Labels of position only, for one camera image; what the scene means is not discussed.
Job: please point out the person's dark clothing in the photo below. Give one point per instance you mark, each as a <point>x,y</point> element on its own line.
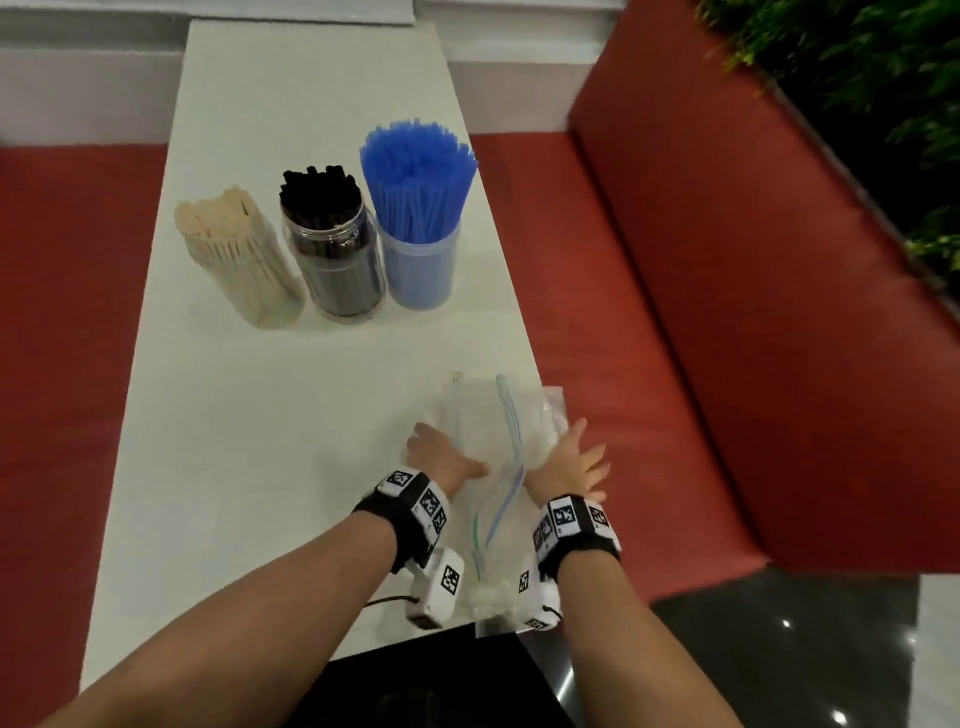
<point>420,682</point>

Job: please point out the frosted plastic jar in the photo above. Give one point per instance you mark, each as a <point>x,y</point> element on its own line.
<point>420,270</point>

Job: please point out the black wristband with markers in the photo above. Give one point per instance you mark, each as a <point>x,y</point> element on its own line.
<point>585,551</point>
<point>397,525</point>

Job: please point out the person's right forearm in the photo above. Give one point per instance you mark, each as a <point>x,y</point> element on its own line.
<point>645,645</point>

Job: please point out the black left wristband with markers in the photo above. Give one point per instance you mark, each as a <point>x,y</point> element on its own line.
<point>397,525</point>

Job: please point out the green plant hedge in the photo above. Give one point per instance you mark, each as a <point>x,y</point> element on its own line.
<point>862,75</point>

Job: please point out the red sofa beside plant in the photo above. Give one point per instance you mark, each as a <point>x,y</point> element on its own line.
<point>750,337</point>

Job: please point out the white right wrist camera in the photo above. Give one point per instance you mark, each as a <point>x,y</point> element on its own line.
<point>536,600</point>

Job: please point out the black right wristband with markers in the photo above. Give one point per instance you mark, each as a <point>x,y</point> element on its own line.
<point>585,551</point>

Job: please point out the clear glass jar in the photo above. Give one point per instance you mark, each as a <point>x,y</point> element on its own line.
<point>262,285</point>
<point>337,262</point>

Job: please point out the small bunch of blue straws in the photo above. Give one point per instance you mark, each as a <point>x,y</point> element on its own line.
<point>420,180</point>

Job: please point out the person's left forearm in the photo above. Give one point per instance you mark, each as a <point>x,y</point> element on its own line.
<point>225,645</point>

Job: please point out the small bunch of black straws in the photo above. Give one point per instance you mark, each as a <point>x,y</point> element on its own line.
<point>319,195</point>

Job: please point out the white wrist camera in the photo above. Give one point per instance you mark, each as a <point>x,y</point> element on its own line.
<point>435,596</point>
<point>536,600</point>

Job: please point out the person's right hand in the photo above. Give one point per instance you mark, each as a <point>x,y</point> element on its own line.
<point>566,469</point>

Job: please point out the clear blue-zip bag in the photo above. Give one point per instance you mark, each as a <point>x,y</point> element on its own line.
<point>480,420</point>

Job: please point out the person's left hand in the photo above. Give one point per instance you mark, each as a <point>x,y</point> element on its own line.
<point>442,457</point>

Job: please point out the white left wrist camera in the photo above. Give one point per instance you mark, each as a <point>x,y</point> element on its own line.
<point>435,596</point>

